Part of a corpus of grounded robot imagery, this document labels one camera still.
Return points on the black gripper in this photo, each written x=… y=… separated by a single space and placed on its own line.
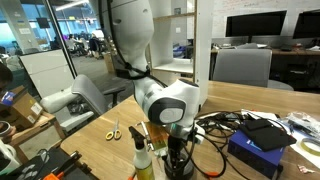
x=177 y=164

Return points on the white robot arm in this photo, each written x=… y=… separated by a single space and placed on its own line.
x=173 y=107

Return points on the wooden shelf unit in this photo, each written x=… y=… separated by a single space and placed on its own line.
x=181 y=43

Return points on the green tape roll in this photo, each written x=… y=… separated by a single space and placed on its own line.
x=311 y=146

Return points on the blue cardboard box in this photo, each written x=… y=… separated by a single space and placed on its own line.
x=267 y=163

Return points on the black pouch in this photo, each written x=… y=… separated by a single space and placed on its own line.
x=265 y=135

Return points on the grey chair behind table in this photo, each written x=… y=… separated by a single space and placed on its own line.
x=247 y=67

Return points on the grey office chair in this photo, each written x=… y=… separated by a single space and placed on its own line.
x=79 y=102

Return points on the clear plastic bag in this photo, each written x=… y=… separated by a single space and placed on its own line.
x=308 y=123

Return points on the black monitor left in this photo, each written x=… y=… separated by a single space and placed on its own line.
x=259 y=24

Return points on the black monitor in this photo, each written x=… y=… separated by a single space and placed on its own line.
x=307 y=25
x=259 y=24

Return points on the black monitor right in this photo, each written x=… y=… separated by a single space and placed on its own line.
x=307 y=25

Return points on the yellow handled scissors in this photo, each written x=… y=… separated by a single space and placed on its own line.
x=115 y=134

